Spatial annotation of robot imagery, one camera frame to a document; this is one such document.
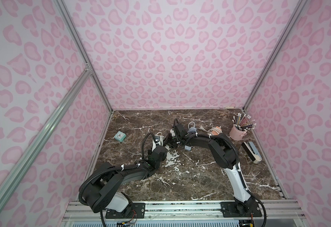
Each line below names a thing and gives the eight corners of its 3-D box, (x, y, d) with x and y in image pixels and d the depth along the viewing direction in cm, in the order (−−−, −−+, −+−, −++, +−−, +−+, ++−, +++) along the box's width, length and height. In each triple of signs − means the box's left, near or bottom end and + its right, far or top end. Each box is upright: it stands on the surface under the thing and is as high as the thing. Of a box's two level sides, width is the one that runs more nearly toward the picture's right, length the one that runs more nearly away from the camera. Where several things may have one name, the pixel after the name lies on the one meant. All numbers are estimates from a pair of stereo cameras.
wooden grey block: (252, 164, 91) (255, 161, 88) (240, 144, 100) (243, 142, 97) (260, 162, 92) (263, 160, 89) (248, 143, 101) (250, 140, 98)
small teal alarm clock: (114, 138, 105) (113, 136, 102) (120, 132, 108) (119, 130, 106) (121, 142, 103) (120, 140, 101) (126, 135, 106) (125, 133, 104)
